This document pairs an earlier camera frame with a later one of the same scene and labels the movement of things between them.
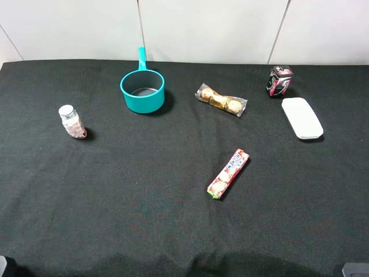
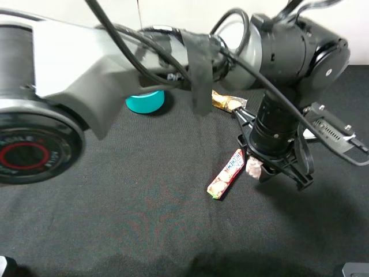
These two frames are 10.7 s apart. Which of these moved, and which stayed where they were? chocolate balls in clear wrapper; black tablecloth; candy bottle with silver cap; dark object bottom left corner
Moved: candy bottle with silver cap
Stayed: dark object bottom left corner; black tablecloth; chocolate balls in clear wrapper
